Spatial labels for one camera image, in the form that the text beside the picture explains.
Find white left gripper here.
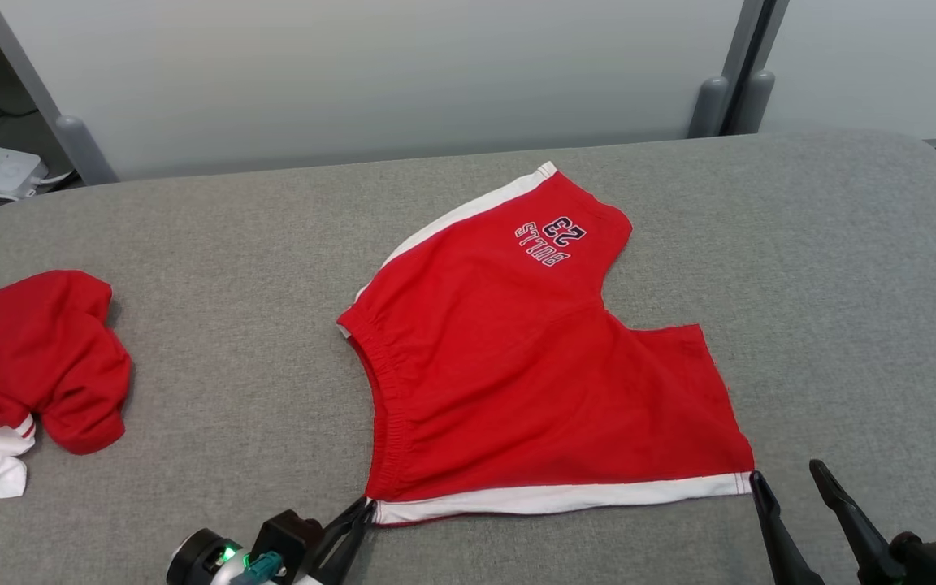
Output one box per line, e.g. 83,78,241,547
166,496,379,585

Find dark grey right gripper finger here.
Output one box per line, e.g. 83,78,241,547
808,459,909,585
749,470,826,585

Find red shorts with white stripes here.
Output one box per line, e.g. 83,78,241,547
336,161,756,527

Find red shirt with white sleeves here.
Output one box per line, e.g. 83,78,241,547
0,270,133,500

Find white power strip with sockets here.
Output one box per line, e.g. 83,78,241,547
0,143,50,198

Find grey partition post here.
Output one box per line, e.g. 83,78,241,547
687,0,765,139
0,0,119,186
730,0,790,135

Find white power strip cord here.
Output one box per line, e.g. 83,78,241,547
29,169,79,193

